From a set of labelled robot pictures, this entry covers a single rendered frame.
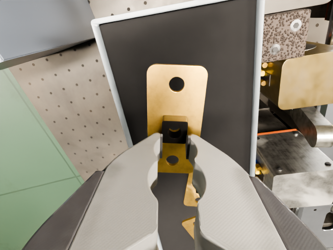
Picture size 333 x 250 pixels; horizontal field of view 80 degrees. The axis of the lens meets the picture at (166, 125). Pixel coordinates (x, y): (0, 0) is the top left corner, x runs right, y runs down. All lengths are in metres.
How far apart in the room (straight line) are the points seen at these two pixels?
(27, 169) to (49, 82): 1.48
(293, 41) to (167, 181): 0.22
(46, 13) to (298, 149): 0.50
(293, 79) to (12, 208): 2.60
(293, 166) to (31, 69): 0.76
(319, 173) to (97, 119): 0.65
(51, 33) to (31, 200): 2.13
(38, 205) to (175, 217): 2.23
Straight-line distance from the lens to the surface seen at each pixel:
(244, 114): 0.22
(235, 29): 0.20
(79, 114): 0.79
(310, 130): 0.37
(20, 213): 2.68
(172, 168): 0.16
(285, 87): 0.32
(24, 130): 1.93
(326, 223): 0.74
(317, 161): 0.40
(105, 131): 0.79
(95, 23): 0.19
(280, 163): 0.38
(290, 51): 0.29
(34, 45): 0.38
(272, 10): 0.29
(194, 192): 0.27
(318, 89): 0.35
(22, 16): 0.40
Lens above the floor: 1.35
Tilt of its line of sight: 62 degrees down
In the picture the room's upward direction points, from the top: 178 degrees counter-clockwise
